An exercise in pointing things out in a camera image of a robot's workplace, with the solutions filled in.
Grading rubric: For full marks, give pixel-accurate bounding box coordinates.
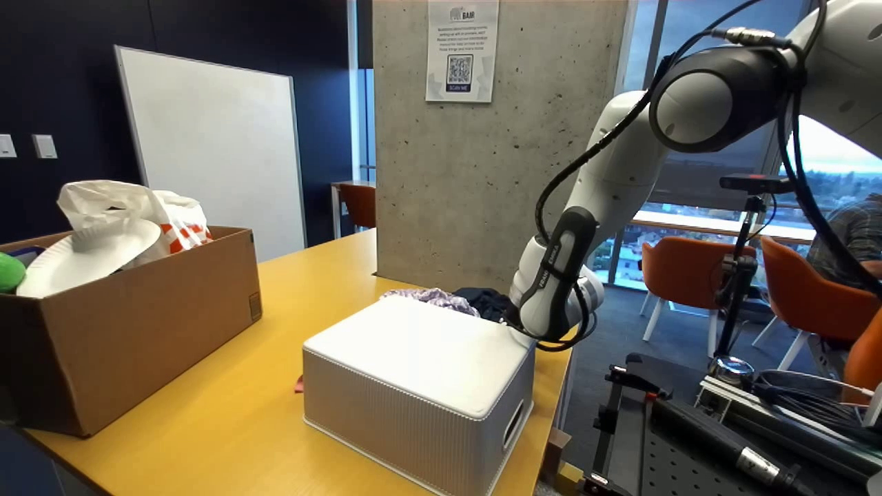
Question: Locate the dark navy clothing piece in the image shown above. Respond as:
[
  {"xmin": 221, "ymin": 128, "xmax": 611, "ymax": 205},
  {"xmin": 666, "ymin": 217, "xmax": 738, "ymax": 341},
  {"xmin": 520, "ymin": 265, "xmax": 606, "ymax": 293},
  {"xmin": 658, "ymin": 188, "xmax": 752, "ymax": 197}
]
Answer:
[{"xmin": 451, "ymin": 283, "xmax": 529, "ymax": 327}]

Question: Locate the white plastic storage box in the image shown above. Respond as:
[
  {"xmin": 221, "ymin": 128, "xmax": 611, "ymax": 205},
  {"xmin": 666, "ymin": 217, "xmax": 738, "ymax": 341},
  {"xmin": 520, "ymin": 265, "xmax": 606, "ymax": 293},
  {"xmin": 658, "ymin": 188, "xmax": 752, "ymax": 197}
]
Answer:
[{"xmin": 301, "ymin": 293, "xmax": 538, "ymax": 496}]

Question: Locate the brown cardboard box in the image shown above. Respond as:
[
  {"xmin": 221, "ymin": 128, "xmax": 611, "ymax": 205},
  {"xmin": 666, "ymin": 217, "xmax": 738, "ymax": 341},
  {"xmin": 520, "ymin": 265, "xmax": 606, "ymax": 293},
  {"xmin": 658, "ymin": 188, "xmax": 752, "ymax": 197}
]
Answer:
[{"xmin": 0, "ymin": 225, "xmax": 265, "ymax": 442}]

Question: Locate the paper notice with QR code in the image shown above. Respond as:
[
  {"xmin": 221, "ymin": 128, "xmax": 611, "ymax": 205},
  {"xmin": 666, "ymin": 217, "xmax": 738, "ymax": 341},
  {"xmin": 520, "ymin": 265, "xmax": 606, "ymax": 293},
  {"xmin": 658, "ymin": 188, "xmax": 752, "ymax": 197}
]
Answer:
[{"xmin": 421, "ymin": 0, "xmax": 504, "ymax": 107}]

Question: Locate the small wooden block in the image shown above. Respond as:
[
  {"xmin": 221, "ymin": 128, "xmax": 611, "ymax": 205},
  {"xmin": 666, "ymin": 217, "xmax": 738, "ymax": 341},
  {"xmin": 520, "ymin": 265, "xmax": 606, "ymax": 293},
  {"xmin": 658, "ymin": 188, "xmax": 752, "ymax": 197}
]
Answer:
[{"xmin": 541, "ymin": 427, "xmax": 586, "ymax": 496}]

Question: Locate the white whiteboard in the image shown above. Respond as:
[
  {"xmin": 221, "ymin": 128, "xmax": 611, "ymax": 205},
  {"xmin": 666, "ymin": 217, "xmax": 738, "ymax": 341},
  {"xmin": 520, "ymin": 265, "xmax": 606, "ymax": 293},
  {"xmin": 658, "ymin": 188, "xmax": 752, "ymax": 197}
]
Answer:
[{"xmin": 114, "ymin": 45, "xmax": 309, "ymax": 265}]

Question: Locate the white plastic bag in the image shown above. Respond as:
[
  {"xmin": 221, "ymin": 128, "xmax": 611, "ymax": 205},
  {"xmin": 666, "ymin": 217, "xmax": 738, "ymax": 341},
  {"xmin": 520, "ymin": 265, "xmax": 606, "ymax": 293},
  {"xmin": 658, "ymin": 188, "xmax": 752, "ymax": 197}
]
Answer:
[{"xmin": 56, "ymin": 177, "xmax": 214, "ymax": 270}]

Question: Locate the black cylindrical tube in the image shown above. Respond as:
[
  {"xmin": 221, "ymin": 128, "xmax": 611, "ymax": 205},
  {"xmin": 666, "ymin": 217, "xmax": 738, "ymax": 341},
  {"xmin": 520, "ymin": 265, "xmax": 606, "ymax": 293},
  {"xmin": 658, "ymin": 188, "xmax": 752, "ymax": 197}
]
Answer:
[{"xmin": 644, "ymin": 395, "xmax": 835, "ymax": 496}]

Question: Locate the white paper plate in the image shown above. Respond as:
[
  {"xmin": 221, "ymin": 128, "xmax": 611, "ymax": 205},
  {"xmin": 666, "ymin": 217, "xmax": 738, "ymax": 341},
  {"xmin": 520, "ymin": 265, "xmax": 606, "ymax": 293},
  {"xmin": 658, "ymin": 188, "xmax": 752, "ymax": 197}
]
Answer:
[{"xmin": 15, "ymin": 217, "xmax": 165, "ymax": 304}]

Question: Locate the seated person in grey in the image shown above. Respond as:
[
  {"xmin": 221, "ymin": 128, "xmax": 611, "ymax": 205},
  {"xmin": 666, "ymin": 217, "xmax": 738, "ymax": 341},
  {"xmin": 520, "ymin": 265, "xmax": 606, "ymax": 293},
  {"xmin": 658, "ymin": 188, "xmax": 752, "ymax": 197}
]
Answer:
[{"xmin": 807, "ymin": 197, "xmax": 882, "ymax": 297}]

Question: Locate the green round object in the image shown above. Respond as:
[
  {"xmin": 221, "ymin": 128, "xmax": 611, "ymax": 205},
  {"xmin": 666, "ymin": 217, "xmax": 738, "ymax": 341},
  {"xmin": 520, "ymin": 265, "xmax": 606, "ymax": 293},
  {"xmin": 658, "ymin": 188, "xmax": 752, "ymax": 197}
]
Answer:
[{"xmin": 0, "ymin": 250, "xmax": 31, "ymax": 297}]

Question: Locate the black clamp orange handle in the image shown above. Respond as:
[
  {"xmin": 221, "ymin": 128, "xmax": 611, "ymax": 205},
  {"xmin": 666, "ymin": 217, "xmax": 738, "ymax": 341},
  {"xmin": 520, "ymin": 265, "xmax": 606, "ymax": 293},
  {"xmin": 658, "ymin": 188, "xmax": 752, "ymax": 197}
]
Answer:
[{"xmin": 591, "ymin": 362, "xmax": 675, "ymax": 496}]

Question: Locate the black camera tripod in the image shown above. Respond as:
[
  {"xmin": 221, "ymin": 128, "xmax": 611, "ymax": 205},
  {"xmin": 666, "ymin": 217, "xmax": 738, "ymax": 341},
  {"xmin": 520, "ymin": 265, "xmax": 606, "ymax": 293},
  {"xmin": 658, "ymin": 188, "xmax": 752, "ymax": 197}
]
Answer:
[{"xmin": 712, "ymin": 170, "xmax": 806, "ymax": 380}]

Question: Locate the aluminium rail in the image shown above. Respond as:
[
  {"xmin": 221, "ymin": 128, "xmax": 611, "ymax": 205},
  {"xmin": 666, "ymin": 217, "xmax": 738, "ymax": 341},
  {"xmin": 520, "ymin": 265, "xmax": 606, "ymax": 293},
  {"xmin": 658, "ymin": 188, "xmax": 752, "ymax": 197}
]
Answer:
[{"xmin": 694, "ymin": 369, "xmax": 882, "ymax": 456}]

